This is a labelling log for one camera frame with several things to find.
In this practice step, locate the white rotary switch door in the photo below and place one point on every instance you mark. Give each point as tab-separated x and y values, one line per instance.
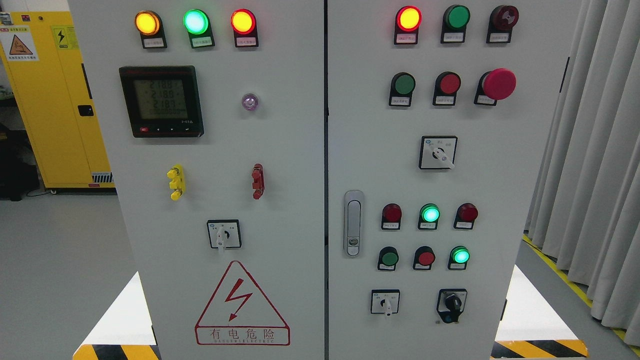
224	234

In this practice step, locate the small clear bulb light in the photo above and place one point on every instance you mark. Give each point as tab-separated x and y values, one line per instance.
250	102

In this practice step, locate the amber indicator light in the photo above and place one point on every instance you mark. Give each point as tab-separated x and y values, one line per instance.
150	27

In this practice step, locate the grey electrical control cabinet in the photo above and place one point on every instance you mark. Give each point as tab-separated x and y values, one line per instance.
322	73

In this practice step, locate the red terminal connector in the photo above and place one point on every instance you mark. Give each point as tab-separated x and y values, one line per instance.
258	184

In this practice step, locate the dark red indicator left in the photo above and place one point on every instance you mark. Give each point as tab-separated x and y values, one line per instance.
391	217

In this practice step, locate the dark red indicator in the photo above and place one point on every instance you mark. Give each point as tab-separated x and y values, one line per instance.
465	216
391	217

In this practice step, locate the green push button lower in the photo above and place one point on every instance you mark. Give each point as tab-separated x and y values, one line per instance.
388	259

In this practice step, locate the lit green indicator middle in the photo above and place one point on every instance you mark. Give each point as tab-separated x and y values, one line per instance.
428	217

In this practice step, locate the green push button upper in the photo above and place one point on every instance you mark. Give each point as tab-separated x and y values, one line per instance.
402	86

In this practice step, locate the red push button lower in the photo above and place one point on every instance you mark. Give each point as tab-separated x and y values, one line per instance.
424	258

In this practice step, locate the red push button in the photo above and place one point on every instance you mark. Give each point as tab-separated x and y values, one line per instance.
446	86
424	258

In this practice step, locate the yellow terminal connector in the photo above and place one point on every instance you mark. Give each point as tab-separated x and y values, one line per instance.
176	175

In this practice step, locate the dark red indicator right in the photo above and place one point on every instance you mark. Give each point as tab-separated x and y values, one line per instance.
465	216

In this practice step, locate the red electric hazard warning sticker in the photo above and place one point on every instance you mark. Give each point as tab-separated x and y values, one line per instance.
239	313

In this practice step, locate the lit green push button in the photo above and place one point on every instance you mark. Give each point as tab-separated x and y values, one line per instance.
458	258

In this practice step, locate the red push button upper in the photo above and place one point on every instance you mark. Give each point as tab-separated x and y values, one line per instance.
446	86

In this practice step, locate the red indicator light top left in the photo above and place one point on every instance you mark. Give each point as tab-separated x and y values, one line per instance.
245	28

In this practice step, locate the black digital power meter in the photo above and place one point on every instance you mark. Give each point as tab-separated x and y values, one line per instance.
162	101

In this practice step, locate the red indicator light right door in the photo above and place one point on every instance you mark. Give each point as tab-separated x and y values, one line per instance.
406	27

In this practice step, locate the green indicator light top left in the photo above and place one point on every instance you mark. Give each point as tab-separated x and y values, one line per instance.
198	27

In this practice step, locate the green indicator light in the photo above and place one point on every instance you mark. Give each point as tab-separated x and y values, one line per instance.
198	27
454	24

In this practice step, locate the red emergency stop button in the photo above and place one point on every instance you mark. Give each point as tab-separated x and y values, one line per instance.
495	85

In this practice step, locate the green indicator light right top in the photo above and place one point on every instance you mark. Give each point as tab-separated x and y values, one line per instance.
454	24

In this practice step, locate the dark red buzzer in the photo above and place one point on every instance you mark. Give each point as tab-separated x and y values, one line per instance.
502	21

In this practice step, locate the grey curtain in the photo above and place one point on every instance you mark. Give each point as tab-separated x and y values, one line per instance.
585	211

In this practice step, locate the yellow safety storage cabinet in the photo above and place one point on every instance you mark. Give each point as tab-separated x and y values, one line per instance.
44	64

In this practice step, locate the silver door handle lock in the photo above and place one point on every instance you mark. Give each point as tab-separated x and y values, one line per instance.
352	218

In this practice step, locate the white rotary switch upper right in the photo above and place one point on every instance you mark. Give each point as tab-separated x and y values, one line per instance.
437	152

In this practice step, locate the white rotary switch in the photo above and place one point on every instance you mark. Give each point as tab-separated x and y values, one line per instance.
385	301
437	152

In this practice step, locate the white rotary switch lower right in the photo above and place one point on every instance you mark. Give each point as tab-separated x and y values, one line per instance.
385	301

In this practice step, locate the black selector knob switch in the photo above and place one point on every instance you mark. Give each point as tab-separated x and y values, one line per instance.
451	303

